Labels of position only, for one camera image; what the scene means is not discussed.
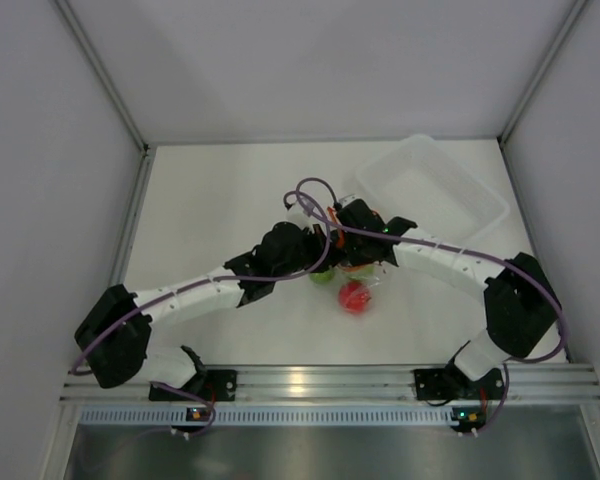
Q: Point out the aluminium mounting rail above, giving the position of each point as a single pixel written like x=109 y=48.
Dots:
x=548 y=383

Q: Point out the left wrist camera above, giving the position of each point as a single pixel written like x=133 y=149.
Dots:
x=300 y=212

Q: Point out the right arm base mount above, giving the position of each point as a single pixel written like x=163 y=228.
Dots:
x=446 y=385

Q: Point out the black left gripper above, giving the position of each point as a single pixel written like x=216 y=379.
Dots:
x=319 y=242

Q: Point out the white perforated plastic basket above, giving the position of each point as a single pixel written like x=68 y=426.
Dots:
x=416 y=179

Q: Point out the white slotted cable duct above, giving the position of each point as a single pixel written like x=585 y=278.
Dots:
x=185 y=416

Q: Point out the green fake lime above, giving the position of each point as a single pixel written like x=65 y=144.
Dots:
x=322 y=278

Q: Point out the clear zip top bag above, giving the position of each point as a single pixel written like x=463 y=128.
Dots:
x=359 y=217

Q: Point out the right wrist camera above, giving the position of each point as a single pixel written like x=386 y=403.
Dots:
x=345 y=200

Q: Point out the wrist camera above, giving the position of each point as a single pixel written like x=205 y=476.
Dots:
x=300 y=212
x=345 y=200

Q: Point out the green fake apple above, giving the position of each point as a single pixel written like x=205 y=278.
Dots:
x=359 y=273

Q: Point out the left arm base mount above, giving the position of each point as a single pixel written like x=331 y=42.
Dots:
x=214 y=385

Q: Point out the red fake tomato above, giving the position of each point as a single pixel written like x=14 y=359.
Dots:
x=354 y=297

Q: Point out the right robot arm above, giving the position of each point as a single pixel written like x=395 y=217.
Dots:
x=518 y=301

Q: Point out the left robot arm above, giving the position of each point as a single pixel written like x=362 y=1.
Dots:
x=116 y=337

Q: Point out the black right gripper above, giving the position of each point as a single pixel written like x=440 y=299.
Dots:
x=351 y=259

